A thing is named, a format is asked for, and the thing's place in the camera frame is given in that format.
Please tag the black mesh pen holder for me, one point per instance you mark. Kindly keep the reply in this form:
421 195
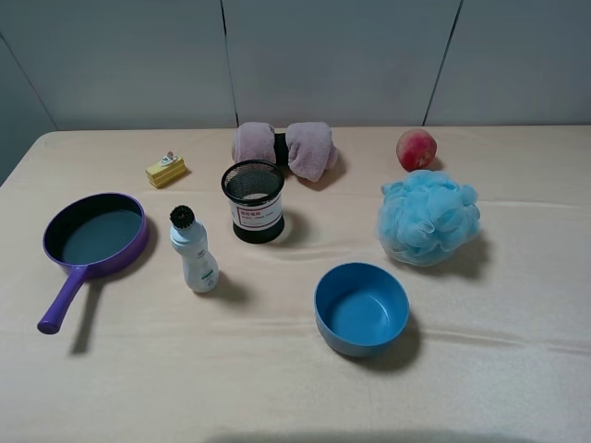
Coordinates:
254 190

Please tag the white bottle with brush cap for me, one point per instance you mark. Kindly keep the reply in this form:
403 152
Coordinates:
189 239

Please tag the yellow cake slice toy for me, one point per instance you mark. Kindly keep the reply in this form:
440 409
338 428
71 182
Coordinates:
167 170

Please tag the blue mesh bath sponge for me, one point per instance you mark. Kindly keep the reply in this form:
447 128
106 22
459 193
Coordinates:
426 217

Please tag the red peach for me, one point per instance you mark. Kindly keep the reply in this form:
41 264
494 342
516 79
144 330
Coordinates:
416 149

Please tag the purple frying pan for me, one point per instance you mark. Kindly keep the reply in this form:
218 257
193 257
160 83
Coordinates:
93 237

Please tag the pink rolled towel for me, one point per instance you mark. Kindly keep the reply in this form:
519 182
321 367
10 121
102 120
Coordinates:
306 148

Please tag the blue plastic bowl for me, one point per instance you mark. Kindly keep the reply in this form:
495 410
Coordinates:
360 309

